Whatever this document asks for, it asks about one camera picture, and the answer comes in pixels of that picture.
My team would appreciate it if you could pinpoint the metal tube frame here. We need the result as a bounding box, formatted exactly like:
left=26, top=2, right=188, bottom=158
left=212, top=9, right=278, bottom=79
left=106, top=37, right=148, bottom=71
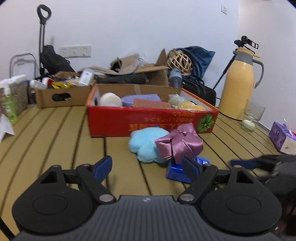
left=9, top=53, right=36, bottom=79

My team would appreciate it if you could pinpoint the yellow thermos jug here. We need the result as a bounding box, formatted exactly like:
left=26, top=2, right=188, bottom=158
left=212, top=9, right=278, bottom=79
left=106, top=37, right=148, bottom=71
left=218, top=47, right=265, bottom=121

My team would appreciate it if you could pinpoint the clear plastic bag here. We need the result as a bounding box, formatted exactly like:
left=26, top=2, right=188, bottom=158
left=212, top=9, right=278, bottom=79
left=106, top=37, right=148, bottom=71
left=167, top=94, right=186, bottom=109

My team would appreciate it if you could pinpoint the purple satin bow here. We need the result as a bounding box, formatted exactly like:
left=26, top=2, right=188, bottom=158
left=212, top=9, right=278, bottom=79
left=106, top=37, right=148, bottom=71
left=155, top=123, right=204, bottom=164

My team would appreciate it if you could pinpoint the white wall socket strip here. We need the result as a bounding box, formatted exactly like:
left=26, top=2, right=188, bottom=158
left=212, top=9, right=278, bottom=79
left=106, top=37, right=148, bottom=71
left=59, top=45, right=92, bottom=58

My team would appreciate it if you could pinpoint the brown cardboard box with clutter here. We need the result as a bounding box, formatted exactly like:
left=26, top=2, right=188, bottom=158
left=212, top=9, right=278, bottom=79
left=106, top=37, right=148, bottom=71
left=35, top=71, right=96, bottom=109

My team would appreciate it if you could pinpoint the black trolley handle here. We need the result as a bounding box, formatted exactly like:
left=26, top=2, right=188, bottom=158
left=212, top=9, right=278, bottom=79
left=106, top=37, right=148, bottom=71
left=36, top=4, right=52, bottom=80

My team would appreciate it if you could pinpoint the black trolley bag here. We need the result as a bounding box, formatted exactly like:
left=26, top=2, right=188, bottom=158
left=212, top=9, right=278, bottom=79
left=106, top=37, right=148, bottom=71
left=41, top=45, right=76, bottom=75

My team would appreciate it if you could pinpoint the yellow sponge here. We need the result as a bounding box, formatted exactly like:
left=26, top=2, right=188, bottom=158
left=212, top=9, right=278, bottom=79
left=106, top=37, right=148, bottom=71
left=179, top=100, right=206, bottom=111

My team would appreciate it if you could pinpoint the glass cup with candle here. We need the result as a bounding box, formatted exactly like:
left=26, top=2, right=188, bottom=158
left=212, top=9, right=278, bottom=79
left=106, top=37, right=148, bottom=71
left=241, top=99, right=266, bottom=133

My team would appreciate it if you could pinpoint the blue water bottle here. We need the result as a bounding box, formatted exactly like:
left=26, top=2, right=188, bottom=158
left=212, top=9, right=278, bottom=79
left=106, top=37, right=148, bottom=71
left=169, top=68, right=183, bottom=89

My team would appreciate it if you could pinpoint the white carton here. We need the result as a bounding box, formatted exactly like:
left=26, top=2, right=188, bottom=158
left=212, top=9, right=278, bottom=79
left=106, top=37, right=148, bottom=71
left=79, top=69, right=94, bottom=85

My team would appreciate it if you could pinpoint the green spray bottle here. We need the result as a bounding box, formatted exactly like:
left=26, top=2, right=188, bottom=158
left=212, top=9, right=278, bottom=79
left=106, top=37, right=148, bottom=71
left=0, top=74, right=26, bottom=122

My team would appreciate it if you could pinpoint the red cardboard box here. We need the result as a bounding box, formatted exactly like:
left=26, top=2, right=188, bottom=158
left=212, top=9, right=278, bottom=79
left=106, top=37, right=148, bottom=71
left=85, top=83, right=220, bottom=138

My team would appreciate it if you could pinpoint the black tripod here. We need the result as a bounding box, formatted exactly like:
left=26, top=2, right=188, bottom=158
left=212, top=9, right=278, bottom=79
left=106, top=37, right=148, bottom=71
left=212, top=35, right=259, bottom=91

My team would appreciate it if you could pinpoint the blue gift box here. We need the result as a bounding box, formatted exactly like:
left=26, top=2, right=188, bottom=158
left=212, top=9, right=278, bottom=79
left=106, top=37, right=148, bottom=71
left=166, top=156, right=211, bottom=185

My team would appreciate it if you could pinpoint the yellow snack packet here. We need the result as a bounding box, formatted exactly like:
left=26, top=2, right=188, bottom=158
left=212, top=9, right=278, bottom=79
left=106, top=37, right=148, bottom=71
left=51, top=81, right=77, bottom=90

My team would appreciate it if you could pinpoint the light blue plush pad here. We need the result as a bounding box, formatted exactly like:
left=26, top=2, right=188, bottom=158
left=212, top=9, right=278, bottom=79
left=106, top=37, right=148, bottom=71
left=129, top=127, right=171, bottom=164

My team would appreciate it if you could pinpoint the white bottle with red cap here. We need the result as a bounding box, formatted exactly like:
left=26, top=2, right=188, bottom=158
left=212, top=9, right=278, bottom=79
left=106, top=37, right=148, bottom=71
left=30, top=77, right=55, bottom=90

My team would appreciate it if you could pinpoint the pink brown sponge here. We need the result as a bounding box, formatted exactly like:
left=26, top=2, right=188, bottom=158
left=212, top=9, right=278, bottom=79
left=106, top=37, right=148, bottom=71
left=133, top=99, right=172, bottom=109

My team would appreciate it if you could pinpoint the wicker ball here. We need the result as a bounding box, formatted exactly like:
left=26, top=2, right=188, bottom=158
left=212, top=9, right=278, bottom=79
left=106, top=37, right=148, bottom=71
left=167, top=48, right=193, bottom=75

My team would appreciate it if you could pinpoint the blue cloth bag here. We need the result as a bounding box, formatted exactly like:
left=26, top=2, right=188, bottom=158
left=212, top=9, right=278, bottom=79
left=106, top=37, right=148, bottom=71
left=177, top=46, right=216, bottom=80

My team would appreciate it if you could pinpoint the open brown cardboard box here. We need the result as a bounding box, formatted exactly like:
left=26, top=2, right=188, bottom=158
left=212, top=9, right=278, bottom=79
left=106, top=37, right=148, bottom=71
left=135, top=48, right=171, bottom=88

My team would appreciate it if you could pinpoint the purple tissue pack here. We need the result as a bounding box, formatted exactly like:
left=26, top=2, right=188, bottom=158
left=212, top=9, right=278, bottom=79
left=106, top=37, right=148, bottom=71
left=268, top=121, right=296, bottom=155

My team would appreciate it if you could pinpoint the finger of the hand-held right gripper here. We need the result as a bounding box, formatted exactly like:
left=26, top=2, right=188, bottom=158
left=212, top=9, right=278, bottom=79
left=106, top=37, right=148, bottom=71
left=230, top=158, right=263, bottom=171

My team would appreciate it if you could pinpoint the white round sponge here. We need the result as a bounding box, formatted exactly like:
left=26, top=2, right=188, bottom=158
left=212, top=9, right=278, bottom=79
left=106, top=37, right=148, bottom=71
left=100, top=92, right=123, bottom=107

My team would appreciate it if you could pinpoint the purple woven fabric pad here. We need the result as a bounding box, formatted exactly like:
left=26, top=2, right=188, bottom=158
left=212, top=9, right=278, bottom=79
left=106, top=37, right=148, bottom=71
left=121, top=93, right=163, bottom=107

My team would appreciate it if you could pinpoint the white folded paper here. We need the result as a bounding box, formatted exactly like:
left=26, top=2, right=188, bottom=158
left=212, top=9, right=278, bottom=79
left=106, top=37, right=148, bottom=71
left=0, top=114, right=15, bottom=143

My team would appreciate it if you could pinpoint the clear grain container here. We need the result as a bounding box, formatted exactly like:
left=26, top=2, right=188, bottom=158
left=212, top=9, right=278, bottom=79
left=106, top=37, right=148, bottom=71
left=0, top=76, right=30, bottom=117

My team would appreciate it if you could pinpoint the beige burlap bag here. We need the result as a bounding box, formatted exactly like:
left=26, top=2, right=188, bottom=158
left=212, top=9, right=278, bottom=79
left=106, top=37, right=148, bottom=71
left=89, top=54, right=144, bottom=76

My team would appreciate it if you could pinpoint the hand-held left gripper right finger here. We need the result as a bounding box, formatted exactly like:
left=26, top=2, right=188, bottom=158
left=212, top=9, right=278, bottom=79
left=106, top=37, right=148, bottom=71
left=178, top=156, right=255, bottom=205

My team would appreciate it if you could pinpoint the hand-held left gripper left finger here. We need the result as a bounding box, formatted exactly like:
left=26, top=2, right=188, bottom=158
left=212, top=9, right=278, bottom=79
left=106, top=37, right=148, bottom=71
left=40, top=156, right=116, bottom=205

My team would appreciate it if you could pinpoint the black cloth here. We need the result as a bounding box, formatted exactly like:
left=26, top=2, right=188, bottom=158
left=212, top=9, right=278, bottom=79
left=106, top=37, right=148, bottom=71
left=95, top=73, right=150, bottom=84

